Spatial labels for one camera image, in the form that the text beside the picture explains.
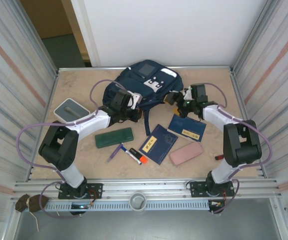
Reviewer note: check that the plain blue notebook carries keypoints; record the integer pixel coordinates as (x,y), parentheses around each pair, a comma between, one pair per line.
(183,126)

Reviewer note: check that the navy blue backpack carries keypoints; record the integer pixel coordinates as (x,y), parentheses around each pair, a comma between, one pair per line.
(153,75)

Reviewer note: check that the green pencil case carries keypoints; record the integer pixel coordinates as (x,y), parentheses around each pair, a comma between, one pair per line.
(113,138)

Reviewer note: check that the blue notebook with drawing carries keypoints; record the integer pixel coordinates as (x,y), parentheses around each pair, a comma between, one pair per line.
(158,147)

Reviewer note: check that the orange black highlighter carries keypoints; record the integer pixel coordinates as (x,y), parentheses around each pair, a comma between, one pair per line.
(136,154)

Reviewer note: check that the blue white marker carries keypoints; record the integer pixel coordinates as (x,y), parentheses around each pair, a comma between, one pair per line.
(131,156)

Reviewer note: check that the purple pen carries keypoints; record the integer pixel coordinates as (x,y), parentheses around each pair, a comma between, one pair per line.
(115,151)

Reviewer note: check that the pink pencil case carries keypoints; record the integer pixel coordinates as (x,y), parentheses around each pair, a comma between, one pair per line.
(186,153)

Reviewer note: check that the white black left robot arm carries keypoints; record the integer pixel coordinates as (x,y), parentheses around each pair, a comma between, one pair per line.
(69,130)

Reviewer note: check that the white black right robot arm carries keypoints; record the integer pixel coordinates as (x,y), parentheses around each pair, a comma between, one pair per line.
(241,142)

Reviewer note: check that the grey white box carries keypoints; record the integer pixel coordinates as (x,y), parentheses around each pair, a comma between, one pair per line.
(69,110)

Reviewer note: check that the red black small tool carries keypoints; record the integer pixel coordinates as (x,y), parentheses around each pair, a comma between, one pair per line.
(219,157)

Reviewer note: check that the grey round cup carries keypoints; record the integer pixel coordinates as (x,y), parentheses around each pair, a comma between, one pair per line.
(137,201)

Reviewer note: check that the small circuit board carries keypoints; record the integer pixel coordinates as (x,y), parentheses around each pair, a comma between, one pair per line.
(80,206)

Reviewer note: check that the brown wooden door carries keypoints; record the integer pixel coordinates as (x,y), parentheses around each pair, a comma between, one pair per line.
(46,17)

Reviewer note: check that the brown cloth bundle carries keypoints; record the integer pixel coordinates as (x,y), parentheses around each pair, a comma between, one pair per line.
(34,202)

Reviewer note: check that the aluminium frame rail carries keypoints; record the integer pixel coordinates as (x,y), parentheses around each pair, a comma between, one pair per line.
(146,186)

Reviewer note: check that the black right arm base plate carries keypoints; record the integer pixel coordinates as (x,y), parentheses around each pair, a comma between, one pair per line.
(197,188)

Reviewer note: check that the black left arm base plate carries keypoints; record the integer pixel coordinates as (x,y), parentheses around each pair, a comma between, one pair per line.
(96,190)

